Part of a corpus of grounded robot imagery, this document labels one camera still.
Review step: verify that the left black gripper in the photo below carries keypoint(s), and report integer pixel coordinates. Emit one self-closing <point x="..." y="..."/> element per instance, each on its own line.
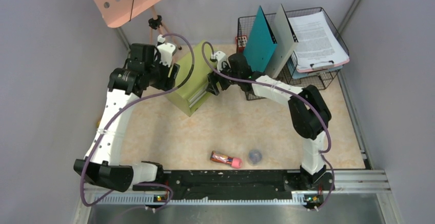
<point x="167" y="83"/>

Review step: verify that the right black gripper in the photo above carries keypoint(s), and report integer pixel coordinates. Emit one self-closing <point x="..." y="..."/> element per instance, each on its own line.
<point x="213" y="79"/>

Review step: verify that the green rectangular box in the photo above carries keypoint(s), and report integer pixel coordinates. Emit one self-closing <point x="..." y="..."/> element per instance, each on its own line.
<point x="192" y="94"/>

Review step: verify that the teal folder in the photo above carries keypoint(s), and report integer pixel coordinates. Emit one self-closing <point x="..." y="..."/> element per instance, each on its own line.
<point x="261" y="43"/>

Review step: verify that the light blue clipboard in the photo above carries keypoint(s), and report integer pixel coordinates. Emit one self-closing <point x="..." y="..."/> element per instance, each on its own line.
<point x="297" y="75"/>

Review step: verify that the grey white folder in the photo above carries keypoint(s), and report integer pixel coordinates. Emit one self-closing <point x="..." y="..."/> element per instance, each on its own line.
<point x="286" y="42"/>

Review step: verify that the pink capped pencil tube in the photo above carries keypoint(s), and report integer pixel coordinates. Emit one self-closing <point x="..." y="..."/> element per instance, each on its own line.
<point x="233" y="162"/>

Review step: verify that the clear round container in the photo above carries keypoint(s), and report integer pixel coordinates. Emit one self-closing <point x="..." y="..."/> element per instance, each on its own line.
<point x="254" y="157"/>

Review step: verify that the black wire desk organizer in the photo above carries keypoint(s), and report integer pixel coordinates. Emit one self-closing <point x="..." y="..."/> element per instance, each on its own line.
<point x="320" y="79"/>

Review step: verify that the printed paper clipboard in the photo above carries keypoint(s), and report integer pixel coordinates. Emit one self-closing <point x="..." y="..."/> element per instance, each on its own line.
<point x="317" y="48"/>

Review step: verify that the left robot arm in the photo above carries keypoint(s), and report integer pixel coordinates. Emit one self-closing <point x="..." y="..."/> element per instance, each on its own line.
<point x="146" y="66"/>

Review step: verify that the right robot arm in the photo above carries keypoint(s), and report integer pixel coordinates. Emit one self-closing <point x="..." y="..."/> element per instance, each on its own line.
<point x="309" y="113"/>

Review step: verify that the red calculator cube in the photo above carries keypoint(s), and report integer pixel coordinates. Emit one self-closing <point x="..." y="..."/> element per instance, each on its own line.
<point x="241" y="42"/>

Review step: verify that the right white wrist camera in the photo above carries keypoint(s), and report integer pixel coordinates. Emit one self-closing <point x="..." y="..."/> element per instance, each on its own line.
<point x="221" y="60"/>

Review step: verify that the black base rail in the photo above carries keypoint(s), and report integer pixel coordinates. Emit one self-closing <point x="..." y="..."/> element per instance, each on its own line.
<point x="242" y="184"/>

